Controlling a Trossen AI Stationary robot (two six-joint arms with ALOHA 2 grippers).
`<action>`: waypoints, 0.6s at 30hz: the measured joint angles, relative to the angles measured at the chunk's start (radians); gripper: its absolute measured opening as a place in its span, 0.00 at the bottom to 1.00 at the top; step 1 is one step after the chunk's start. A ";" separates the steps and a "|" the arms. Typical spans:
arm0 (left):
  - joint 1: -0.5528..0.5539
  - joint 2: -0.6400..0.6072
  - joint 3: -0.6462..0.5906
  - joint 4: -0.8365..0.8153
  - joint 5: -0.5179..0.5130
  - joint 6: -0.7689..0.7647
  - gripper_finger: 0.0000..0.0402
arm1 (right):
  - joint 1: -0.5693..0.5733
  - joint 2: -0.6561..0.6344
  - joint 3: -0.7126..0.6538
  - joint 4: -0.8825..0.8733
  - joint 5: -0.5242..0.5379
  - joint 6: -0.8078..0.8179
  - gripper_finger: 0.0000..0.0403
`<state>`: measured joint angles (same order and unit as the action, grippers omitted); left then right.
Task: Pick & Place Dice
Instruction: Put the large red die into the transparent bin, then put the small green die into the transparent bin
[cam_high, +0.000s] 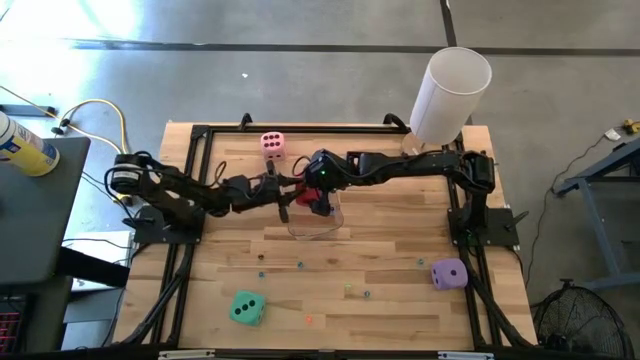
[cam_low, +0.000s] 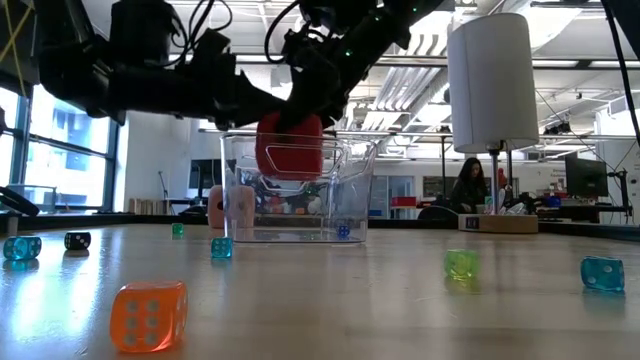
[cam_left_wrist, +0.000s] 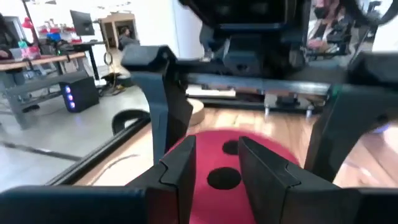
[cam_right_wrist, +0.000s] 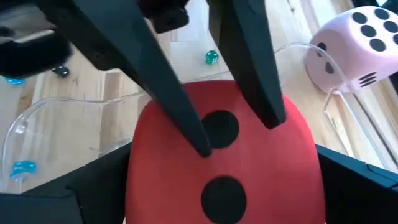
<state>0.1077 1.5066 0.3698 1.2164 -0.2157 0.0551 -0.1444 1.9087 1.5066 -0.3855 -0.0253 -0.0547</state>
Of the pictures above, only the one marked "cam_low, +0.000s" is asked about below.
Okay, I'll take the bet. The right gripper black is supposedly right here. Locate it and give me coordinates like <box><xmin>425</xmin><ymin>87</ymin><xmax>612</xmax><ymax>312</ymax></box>
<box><xmin>276</xmin><ymin>27</ymin><xmax>354</xmax><ymax>134</ymax></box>

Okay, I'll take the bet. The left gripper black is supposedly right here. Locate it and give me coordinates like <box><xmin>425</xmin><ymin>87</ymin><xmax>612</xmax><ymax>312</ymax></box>
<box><xmin>174</xmin><ymin>54</ymin><xmax>299</xmax><ymax>132</ymax></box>

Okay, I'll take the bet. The large red foam die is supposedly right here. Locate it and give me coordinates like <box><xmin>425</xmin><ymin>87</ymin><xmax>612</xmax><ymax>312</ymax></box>
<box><xmin>254</xmin><ymin>112</ymin><xmax>325</xmax><ymax>182</ymax></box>

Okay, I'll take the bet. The clear plastic bin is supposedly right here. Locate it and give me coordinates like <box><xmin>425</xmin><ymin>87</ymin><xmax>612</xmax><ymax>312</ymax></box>
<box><xmin>220</xmin><ymin>130</ymin><xmax>380</xmax><ymax>245</ymax></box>

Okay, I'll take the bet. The large pink foam die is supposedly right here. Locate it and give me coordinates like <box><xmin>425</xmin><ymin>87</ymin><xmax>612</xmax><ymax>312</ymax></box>
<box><xmin>207</xmin><ymin>184</ymin><xmax>256</xmax><ymax>230</ymax></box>

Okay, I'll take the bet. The small teal translucent die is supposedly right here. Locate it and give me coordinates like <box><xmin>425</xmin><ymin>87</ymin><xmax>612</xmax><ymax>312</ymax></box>
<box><xmin>2</xmin><ymin>235</ymin><xmax>43</xmax><ymax>261</ymax></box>
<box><xmin>210</xmin><ymin>236</ymin><xmax>234</xmax><ymax>260</ymax></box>
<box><xmin>579</xmin><ymin>255</ymin><xmax>626</xmax><ymax>293</ymax></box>

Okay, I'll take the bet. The small yellow-green translucent die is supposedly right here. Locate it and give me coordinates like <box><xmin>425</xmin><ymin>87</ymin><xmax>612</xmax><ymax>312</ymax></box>
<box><xmin>443</xmin><ymin>248</ymin><xmax>481</xmax><ymax>281</ymax></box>

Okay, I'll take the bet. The small black die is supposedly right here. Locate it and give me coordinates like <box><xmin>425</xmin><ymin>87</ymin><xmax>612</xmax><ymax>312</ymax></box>
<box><xmin>63</xmin><ymin>231</ymin><xmax>93</xmax><ymax>251</ymax></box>

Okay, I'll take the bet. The small orange translucent die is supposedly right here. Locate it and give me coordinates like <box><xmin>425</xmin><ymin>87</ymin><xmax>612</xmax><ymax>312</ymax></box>
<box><xmin>109</xmin><ymin>280</ymin><xmax>190</xmax><ymax>355</ymax></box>

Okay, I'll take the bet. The long ceiling light strip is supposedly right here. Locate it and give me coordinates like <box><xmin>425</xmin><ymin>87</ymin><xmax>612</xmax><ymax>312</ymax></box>
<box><xmin>167</xmin><ymin>52</ymin><xmax>448</xmax><ymax>67</ymax></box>

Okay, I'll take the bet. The row of wooden blocks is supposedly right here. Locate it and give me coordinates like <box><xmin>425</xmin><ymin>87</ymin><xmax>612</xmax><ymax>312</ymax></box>
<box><xmin>128</xmin><ymin>197</ymin><xmax>170</xmax><ymax>216</ymax></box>

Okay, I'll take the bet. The person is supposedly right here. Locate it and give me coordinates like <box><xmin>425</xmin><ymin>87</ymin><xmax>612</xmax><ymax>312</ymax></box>
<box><xmin>451</xmin><ymin>156</ymin><xmax>490</xmax><ymax>215</ymax></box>

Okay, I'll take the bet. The white shade table lamp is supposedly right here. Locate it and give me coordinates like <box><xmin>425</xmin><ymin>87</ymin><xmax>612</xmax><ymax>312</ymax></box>
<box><xmin>446</xmin><ymin>11</ymin><xmax>541</xmax><ymax>235</ymax></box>

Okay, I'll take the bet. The large glass window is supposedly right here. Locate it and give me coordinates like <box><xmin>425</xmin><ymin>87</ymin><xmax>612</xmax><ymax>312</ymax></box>
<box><xmin>0</xmin><ymin>84</ymin><xmax>121</xmax><ymax>214</ymax></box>

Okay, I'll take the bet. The black computer monitor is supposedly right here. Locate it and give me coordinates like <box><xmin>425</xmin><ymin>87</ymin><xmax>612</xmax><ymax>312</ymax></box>
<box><xmin>564</xmin><ymin>155</ymin><xmax>610</xmax><ymax>200</ymax></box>

